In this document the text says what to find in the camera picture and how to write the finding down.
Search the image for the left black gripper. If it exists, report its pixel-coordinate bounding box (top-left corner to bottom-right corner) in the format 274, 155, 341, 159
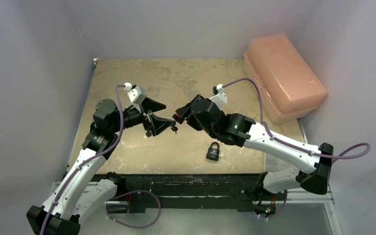
111, 96, 174, 135

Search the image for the black head key pair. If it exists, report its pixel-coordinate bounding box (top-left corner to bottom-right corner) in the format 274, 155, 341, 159
170, 122, 178, 134

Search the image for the orange black padlock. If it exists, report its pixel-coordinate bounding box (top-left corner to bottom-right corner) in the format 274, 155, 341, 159
172, 113, 184, 124

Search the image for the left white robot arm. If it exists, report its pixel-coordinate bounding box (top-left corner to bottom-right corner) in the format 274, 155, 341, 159
26, 97, 177, 235

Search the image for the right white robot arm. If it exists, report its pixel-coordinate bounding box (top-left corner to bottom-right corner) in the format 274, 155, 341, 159
172, 95, 333, 199

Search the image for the clear screw organizer box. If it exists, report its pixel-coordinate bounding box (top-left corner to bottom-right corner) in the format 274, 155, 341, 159
264, 153, 293, 172

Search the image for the pink plastic storage box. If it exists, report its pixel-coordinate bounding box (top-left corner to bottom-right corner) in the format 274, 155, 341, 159
243, 34, 327, 124

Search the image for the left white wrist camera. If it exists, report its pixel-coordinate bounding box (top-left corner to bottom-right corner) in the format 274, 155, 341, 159
124, 82, 147, 105

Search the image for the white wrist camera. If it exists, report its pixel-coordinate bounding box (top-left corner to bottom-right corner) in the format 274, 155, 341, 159
124, 82, 147, 105
209, 84, 228, 108

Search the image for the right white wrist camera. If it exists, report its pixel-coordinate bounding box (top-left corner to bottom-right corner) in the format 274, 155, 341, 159
209, 84, 228, 108

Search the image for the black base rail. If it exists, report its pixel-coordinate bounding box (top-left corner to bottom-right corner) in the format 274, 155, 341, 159
91, 173, 287, 213

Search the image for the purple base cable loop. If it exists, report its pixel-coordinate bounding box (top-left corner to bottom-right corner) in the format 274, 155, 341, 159
105, 189, 162, 228

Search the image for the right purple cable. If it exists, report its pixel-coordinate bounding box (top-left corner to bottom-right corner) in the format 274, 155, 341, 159
222, 77, 372, 165

